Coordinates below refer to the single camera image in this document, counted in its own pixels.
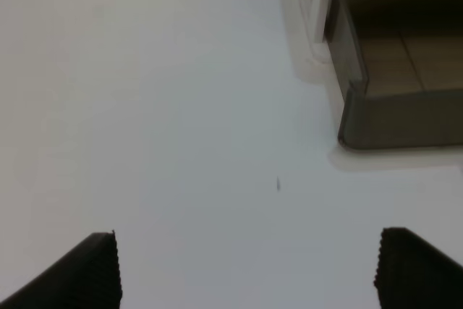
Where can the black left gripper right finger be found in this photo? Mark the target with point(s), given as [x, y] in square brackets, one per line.
[412, 273]

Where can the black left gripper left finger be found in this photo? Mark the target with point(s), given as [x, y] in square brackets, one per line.
[88, 276]

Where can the smoky grey bottom drawer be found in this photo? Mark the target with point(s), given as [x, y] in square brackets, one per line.
[391, 113]

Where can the white drawer unit frame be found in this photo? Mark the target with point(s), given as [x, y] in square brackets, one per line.
[320, 8]

